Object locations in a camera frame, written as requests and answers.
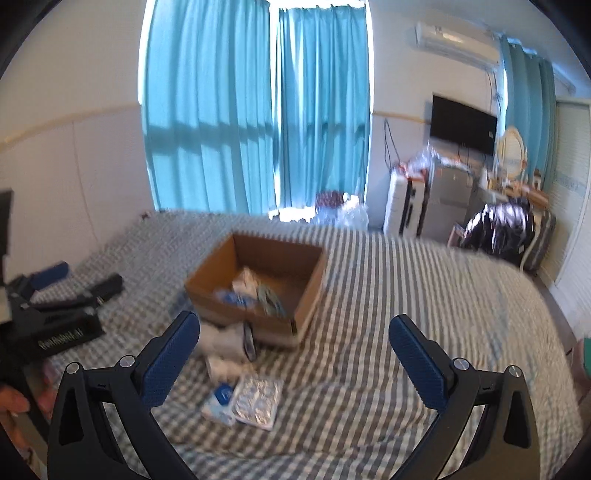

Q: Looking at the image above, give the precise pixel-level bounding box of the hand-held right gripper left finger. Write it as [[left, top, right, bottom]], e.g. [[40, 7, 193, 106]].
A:
[[47, 310, 201, 480]]

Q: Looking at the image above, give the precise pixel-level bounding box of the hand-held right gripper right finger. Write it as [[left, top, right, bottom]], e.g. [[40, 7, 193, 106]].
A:
[[389, 315, 542, 480]]

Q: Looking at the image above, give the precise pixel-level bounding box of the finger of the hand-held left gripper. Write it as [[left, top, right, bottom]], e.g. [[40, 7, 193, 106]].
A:
[[18, 261, 70, 296], [32, 273, 125, 311]]

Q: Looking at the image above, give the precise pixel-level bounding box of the person's left hand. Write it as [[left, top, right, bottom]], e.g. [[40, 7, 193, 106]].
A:
[[0, 386, 31, 417]]

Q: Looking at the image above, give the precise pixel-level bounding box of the white plastic packet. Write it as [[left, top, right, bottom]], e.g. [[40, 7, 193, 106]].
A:
[[198, 322, 247, 361]]

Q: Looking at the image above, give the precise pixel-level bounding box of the blue and white packet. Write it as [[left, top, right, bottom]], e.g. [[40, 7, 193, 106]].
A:
[[201, 381, 241, 426]]

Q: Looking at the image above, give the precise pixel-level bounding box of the checked bed cover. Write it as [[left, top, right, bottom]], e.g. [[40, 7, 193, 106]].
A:
[[28, 210, 583, 480]]

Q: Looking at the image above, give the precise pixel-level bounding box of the blue plastic packet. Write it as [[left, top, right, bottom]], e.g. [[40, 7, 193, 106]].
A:
[[215, 288, 250, 306]]

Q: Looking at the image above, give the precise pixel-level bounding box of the silver blister pack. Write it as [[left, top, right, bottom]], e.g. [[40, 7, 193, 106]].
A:
[[229, 373, 284, 431]]

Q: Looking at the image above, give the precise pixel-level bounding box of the brown cardboard box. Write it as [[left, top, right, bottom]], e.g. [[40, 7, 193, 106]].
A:
[[185, 233, 328, 348]]

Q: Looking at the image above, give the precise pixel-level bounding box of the small white box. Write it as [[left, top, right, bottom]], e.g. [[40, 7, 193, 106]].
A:
[[232, 267, 262, 294]]

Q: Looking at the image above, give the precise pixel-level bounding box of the grey green packet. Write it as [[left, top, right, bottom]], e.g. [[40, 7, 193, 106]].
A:
[[255, 284, 289, 317]]

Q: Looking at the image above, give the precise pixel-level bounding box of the shiny black jacket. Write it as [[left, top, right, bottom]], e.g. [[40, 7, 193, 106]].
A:
[[464, 200, 536, 267]]

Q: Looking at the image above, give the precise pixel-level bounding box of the white suitcase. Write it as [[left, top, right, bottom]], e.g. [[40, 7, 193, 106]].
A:
[[383, 168, 432, 237]]

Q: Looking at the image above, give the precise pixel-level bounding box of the crumpled clear plastic bag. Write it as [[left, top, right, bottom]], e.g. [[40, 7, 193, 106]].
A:
[[318, 196, 370, 230]]

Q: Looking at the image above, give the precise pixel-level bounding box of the grey cabinet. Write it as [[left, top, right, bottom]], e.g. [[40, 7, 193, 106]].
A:
[[422, 164, 479, 243]]

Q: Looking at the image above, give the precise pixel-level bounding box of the dark suitcase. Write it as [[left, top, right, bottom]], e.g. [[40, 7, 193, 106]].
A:
[[524, 210, 557, 274]]

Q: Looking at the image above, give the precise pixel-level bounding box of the red patterned bag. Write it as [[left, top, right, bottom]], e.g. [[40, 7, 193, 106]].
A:
[[316, 191, 347, 214]]

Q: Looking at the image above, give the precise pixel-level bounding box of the wide blue curtain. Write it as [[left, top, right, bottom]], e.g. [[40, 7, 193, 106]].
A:
[[141, 0, 280, 216]]

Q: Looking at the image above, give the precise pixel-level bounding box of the clear plastic bag on cabinet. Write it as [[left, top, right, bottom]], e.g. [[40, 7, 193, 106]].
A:
[[409, 143, 445, 174]]

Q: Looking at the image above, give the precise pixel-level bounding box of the wooden dressing table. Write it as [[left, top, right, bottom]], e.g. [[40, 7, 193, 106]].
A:
[[480, 178, 550, 209]]

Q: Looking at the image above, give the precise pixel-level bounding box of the white wardrobe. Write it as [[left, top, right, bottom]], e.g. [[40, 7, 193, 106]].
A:
[[538, 99, 591, 297]]

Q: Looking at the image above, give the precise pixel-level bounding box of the oval white mirror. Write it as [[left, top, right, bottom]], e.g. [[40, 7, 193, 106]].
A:
[[498, 127, 528, 181]]

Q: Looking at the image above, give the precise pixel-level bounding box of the narrow blue curtain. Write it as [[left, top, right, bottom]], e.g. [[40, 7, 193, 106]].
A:
[[276, 7, 373, 211]]

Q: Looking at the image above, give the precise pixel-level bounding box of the blue curtain beside wardrobe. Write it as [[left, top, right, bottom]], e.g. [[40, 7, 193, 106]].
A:
[[501, 34, 557, 175]]

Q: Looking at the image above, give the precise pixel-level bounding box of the white air conditioner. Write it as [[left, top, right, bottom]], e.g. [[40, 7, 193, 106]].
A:
[[413, 22, 502, 66]]

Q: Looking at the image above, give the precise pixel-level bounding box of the black wall cable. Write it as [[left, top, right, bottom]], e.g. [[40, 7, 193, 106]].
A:
[[383, 117, 403, 169]]

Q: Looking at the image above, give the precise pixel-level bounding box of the black wall television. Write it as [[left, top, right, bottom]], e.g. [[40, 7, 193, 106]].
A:
[[430, 95, 498, 156]]

